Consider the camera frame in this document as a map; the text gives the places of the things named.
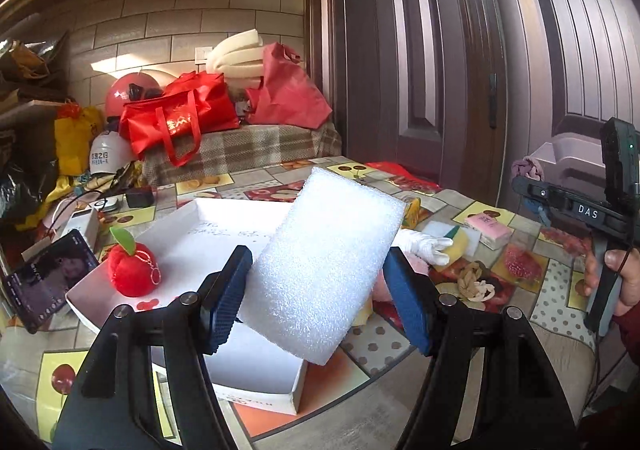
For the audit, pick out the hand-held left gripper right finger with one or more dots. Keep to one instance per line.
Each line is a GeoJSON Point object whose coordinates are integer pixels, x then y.
{"type": "Point", "coordinates": [407, 300]}

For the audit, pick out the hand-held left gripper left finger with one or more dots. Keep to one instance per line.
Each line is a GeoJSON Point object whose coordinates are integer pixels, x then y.
{"type": "Point", "coordinates": [227, 300]}

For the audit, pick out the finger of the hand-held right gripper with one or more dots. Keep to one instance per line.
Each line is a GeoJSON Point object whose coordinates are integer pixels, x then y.
{"type": "Point", "coordinates": [525, 186]}

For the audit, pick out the white cardboard box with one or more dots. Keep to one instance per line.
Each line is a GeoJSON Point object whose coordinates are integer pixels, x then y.
{"type": "Point", "coordinates": [190, 250]}

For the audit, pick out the yellow green sponge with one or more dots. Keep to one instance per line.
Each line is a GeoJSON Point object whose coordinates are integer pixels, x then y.
{"type": "Point", "coordinates": [460, 245]}

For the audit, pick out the white foam block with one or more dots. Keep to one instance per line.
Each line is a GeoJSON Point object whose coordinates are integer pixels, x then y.
{"type": "Point", "coordinates": [320, 260]}

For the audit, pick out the person's right forearm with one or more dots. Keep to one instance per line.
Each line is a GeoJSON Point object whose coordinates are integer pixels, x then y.
{"type": "Point", "coordinates": [631, 340]}

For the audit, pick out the person's right hand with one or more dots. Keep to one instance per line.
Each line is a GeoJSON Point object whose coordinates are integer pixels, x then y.
{"type": "Point", "coordinates": [627, 280]}

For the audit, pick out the pink plush toy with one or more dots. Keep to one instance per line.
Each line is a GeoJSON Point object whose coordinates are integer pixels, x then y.
{"type": "Point", "coordinates": [382, 290]}

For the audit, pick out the lilac plastic chair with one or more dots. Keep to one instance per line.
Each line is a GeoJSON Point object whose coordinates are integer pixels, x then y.
{"type": "Point", "coordinates": [570, 154]}

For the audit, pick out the white glove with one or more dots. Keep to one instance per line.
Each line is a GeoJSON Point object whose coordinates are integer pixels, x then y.
{"type": "Point", "coordinates": [425, 245]}

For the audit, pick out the yellow tissue packet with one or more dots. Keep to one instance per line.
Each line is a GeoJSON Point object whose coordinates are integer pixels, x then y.
{"type": "Point", "coordinates": [412, 215]}

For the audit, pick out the fruit print tablecloth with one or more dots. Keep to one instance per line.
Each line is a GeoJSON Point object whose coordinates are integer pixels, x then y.
{"type": "Point", "coordinates": [550, 290]}

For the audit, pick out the red plush apple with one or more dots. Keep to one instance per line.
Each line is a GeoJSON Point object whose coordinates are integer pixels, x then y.
{"type": "Point", "coordinates": [130, 270]}

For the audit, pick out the red plastic packet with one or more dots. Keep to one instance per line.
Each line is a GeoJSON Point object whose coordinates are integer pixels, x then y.
{"type": "Point", "coordinates": [410, 177]}

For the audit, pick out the black charger brick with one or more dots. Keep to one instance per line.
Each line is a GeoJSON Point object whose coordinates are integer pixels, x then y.
{"type": "Point", "coordinates": [140, 197]}

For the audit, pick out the brown door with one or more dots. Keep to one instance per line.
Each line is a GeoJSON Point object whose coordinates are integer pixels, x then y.
{"type": "Point", "coordinates": [450, 54]}

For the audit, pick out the white round charger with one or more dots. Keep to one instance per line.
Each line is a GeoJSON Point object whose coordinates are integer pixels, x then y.
{"type": "Point", "coordinates": [107, 205]}

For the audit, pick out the plaid cloth bench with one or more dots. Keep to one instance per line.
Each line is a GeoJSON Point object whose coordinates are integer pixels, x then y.
{"type": "Point", "coordinates": [250, 147]}

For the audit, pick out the white power bank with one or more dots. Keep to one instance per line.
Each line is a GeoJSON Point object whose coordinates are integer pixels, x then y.
{"type": "Point", "coordinates": [82, 227]}

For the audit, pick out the black smartphone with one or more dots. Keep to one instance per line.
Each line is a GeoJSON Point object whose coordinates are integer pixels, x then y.
{"type": "Point", "coordinates": [45, 280]}

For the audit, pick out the white helmet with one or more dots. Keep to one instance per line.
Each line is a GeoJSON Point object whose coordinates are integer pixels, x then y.
{"type": "Point", "coordinates": [107, 154]}

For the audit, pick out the red tote bag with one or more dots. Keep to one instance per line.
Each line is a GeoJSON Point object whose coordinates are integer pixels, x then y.
{"type": "Point", "coordinates": [200, 104]}

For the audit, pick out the red nonwoven bag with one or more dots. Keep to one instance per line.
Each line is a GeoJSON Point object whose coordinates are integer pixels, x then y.
{"type": "Point", "coordinates": [285, 94]}

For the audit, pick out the yellow shopping bag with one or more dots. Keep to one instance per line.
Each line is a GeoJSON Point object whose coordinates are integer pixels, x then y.
{"type": "Point", "coordinates": [75, 139]}

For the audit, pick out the black plastic bag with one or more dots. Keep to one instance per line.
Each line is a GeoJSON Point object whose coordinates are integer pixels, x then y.
{"type": "Point", "coordinates": [25, 195]}

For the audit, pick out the red helmet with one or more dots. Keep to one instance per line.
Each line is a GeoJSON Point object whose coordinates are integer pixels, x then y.
{"type": "Point", "coordinates": [120, 94]}

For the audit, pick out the rolled white foam sheet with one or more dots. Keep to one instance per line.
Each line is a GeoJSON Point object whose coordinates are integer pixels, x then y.
{"type": "Point", "coordinates": [235, 54]}

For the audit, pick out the brown paper bags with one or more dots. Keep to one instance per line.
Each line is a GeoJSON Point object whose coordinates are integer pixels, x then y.
{"type": "Point", "coordinates": [25, 62]}

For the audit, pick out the white wall switch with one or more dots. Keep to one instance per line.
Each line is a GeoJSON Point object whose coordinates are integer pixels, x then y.
{"type": "Point", "coordinates": [203, 53]}

